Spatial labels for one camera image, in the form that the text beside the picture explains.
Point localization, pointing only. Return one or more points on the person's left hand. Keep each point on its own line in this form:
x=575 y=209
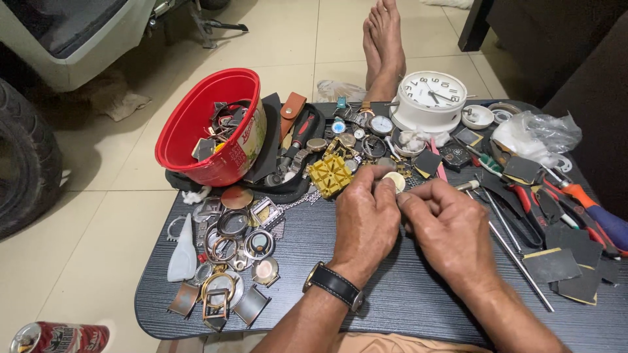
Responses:
x=363 y=225

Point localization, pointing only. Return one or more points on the person's right hand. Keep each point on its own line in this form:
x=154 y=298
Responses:
x=451 y=235

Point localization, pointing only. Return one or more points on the small cream watch dial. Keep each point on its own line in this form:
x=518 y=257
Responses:
x=396 y=180

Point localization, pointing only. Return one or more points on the short steel rod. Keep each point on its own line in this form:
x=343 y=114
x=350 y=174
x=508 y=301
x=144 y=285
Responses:
x=500 y=215

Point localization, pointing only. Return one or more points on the yellow watch case holder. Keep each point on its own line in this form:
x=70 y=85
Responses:
x=329 y=175

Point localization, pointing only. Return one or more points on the long steel rod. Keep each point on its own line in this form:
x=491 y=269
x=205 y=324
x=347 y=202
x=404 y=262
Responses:
x=515 y=255

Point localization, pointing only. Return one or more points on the steel mesh watch band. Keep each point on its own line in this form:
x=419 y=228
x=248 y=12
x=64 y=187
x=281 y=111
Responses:
x=294 y=201

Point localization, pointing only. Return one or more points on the small black sandpaper square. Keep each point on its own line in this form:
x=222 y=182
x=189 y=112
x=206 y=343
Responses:
x=428 y=163

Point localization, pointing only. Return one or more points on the pink plastic stick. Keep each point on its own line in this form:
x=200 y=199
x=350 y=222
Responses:
x=439 y=159

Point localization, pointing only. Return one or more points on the black watch module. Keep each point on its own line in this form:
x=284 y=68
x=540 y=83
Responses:
x=455 y=157

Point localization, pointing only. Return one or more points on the red black pliers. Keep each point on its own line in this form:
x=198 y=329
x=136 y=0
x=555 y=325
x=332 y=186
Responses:
x=530 y=208

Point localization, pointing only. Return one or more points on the pile of wristwatches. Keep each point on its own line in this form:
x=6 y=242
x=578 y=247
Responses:
x=353 y=139

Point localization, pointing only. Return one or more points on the metal bowl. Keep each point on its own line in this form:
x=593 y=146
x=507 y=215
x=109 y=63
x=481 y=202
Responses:
x=409 y=151

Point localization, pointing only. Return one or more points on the white cotton wad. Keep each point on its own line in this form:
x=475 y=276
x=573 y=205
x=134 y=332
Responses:
x=414 y=139

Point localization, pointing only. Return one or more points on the silver pocket watch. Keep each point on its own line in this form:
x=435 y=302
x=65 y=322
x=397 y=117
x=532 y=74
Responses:
x=381 y=125

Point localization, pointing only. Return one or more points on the heap of black sandpaper sheets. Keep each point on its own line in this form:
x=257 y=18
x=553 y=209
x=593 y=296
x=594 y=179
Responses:
x=564 y=264

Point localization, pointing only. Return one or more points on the small white bowl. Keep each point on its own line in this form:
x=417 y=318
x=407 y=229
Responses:
x=478 y=117

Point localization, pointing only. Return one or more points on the person's tan shorts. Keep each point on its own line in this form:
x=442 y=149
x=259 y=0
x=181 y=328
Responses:
x=392 y=344

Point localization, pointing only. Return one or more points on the black tool pouch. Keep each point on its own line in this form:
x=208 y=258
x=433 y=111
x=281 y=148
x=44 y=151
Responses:
x=267 y=147

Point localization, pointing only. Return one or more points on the bronze round disc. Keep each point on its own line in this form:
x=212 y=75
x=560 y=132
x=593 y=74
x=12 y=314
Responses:
x=237 y=197

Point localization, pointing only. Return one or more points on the clear plastic bag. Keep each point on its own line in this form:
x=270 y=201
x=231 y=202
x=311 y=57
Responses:
x=535 y=135

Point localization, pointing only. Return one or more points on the pile of watch cases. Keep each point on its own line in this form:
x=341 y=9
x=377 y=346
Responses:
x=230 y=255

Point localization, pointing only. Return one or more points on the crumpled clear plastic wrapper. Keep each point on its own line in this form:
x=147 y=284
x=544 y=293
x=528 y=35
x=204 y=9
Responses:
x=338 y=90

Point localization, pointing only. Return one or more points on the white alarm clock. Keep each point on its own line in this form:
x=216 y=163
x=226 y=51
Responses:
x=429 y=98

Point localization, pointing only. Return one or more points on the small white cotton piece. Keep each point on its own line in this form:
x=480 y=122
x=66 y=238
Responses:
x=195 y=195

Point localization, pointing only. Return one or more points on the clear squeeze bottle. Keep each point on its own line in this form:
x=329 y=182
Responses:
x=182 y=255

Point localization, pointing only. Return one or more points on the red plastic tub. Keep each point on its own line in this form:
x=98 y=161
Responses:
x=189 y=122

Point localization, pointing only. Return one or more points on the dark sofa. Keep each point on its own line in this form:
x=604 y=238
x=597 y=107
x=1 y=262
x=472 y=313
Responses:
x=564 y=49

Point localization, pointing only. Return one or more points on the grey floor cloth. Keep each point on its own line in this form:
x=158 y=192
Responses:
x=117 y=100

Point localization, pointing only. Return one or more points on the red drink can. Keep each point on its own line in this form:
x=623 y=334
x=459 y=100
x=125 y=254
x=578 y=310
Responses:
x=64 y=338

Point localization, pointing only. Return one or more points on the black tyre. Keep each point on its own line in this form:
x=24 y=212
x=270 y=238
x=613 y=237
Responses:
x=27 y=157

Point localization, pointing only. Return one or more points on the white scooter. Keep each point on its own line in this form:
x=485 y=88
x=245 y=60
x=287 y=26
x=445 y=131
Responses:
x=59 y=39

